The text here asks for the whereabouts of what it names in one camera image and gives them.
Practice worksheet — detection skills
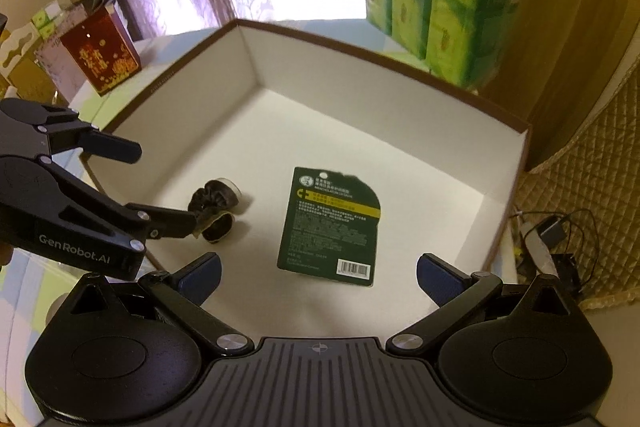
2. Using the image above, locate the grey charger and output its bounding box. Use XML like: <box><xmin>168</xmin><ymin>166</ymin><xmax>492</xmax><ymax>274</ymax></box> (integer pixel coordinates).
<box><xmin>537</xmin><ymin>214</ymin><xmax>569</xmax><ymax>249</ymax></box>

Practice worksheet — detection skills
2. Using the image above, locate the pink paper bag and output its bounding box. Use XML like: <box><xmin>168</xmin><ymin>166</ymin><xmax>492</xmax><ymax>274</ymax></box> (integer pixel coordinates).
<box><xmin>33</xmin><ymin>0</ymin><xmax>123</xmax><ymax>94</ymax></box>

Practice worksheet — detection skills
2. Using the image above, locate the brown box with white inside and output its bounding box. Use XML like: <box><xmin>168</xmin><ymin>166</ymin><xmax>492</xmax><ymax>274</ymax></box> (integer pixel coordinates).
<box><xmin>80</xmin><ymin>19</ymin><xmax>534</xmax><ymax>343</ymax></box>

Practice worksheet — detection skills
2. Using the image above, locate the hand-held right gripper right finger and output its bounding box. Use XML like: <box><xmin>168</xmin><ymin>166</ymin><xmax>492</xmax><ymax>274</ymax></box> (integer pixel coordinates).
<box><xmin>387</xmin><ymin>252</ymin><xmax>581</xmax><ymax>354</ymax></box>

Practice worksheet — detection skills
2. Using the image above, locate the black power cable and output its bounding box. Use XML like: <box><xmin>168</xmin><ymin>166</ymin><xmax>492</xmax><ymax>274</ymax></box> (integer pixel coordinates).
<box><xmin>510</xmin><ymin>206</ymin><xmax>602</xmax><ymax>299</ymax></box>

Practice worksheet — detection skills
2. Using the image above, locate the dark green product card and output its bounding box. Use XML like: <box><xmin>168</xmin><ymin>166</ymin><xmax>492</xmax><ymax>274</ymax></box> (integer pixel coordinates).
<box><xmin>276</xmin><ymin>166</ymin><xmax>384</xmax><ymax>289</ymax></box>

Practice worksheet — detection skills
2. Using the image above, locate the red gift box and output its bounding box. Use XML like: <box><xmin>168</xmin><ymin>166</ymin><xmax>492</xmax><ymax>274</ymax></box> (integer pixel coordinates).
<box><xmin>59</xmin><ymin>4</ymin><xmax>142</xmax><ymax>97</ymax></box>

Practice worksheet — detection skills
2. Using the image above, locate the green and white small box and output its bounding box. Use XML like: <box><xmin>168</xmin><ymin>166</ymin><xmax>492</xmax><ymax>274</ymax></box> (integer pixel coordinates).
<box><xmin>30</xmin><ymin>2</ymin><xmax>69</xmax><ymax>34</ymax></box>

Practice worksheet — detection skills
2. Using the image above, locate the white power strip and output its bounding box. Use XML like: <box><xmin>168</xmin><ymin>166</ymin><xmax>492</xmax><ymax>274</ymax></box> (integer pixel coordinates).
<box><xmin>519</xmin><ymin>227</ymin><xmax>557</xmax><ymax>279</ymax></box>

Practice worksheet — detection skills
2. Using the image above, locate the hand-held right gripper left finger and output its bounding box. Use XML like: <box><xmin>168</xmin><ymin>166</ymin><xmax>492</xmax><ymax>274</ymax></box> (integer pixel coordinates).
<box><xmin>65</xmin><ymin>252</ymin><xmax>251</xmax><ymax>354</ymax></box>

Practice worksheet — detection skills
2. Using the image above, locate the cardboard box with white handle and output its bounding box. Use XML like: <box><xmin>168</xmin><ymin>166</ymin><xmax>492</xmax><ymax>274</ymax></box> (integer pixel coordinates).
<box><xmin>0</xmin><ymin>23</ymin><xmax>57</xmax><ymax>104</ymax></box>

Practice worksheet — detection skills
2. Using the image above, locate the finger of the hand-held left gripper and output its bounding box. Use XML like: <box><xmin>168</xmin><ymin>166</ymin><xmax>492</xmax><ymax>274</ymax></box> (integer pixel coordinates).
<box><xmin>125</xmin><ymin>202</ymin><xmax>202</xmax><ymax>242</ymax></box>
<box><xmin>0</xmin><ymin>99</ymin><xmax>144</xmax><ymax>164</ymax></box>

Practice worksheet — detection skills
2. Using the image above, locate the beige quilted chair cover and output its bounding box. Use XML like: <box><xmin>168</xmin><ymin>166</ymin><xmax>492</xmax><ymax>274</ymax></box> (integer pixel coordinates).
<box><xmin>515</xmin><ymin>52</ymin><xmax>640</xmax><ymax>314</ymax></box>

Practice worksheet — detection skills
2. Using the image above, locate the plaid cloth-covered desktop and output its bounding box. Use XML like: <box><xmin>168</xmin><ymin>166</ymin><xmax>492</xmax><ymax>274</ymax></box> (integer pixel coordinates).
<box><xmin>0</xmin><ymin>27</ymin><xmax>236</xmax><ymax>413</ymax></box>

